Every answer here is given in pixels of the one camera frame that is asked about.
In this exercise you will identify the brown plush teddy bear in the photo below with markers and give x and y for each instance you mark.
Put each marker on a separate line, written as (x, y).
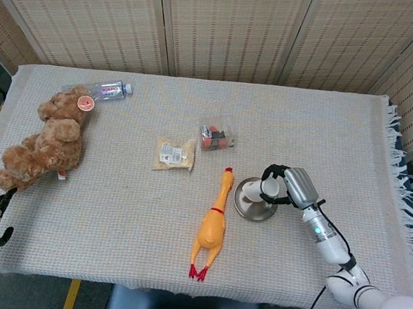
(43, 143)

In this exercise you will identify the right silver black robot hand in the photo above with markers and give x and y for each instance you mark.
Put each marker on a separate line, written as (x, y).
(301, 187)

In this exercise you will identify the bamboo folding screen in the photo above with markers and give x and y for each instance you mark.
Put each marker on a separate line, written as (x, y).
(225, 26)

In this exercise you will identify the small white die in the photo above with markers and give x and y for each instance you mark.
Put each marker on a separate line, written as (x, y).
(268, 205)

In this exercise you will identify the clear box of toys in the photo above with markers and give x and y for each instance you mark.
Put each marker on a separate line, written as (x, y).
(216, 135)

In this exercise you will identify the round metal plate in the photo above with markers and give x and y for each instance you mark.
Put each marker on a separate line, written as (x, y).
(256, 212)

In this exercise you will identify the clear plastic water bottle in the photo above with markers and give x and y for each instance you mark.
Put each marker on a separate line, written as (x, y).
(111, 89)

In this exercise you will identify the yellow rubber chicken toy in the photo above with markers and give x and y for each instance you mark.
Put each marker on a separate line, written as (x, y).
(213, 226)

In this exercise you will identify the beige snack packet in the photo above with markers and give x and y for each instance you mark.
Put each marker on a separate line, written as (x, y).
(174, 154)

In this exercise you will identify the beige woven tablecloth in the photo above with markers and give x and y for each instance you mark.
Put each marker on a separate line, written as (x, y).
(111, 207)

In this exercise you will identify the white paper cup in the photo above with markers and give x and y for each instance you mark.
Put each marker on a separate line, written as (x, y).
(262, 188)

